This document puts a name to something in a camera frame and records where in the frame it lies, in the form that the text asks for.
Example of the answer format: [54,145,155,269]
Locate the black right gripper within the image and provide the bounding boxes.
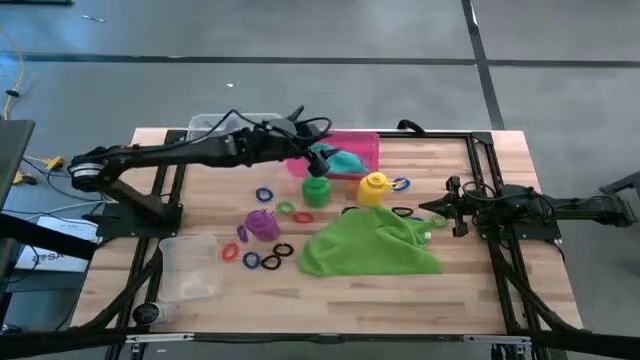
[418,175,484,239]

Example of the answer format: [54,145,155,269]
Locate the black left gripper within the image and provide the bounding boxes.
[262,106,332,178]

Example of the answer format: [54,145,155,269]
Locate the green sports bottle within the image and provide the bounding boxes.
[301,174,333,210]

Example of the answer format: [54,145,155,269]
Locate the yellow sports bottle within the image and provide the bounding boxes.
[356,171,399,209]

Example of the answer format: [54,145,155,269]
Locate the green cloth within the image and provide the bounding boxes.
[297,206,444,279]

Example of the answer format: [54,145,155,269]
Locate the purple sports bottle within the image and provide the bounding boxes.
[243,208,282,244]

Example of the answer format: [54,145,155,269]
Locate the pink plastic bin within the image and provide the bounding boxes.
[286,130,381,181]

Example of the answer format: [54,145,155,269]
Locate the large clear plastic bin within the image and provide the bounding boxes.
[187,112,285,146]

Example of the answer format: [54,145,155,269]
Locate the small clear plastic container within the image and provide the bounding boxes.
[158,233,224,304]

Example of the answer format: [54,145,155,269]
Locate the black chair base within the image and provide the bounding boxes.
[599,170,640,196]

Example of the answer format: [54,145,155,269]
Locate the white beverage can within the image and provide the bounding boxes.
[131,301,180,326]

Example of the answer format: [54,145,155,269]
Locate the white cardboard box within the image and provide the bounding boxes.
[14,215,101,274]

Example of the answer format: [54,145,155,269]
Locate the black slanted beam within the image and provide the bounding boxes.
[0,213,100,261]

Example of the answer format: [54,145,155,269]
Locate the black side desk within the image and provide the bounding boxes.
[0,119,36,211]

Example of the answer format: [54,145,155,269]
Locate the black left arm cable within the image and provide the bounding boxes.
[192,107,334,151]

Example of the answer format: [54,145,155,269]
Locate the black metal rig frame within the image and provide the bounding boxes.
[0,128,640,360]

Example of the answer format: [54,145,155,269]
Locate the black curved cable stub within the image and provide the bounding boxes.
[397,118,427,136]

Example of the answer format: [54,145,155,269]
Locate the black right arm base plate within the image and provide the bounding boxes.
[474,214,564,242]

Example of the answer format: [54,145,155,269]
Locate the silver frame bracket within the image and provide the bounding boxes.
[462,334,531,344]
[124,333,194,344]

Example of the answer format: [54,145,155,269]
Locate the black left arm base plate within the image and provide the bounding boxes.
[94,202,184,240]

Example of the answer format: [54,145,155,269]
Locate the orange floor cable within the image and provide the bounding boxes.
[0,29,26,121]

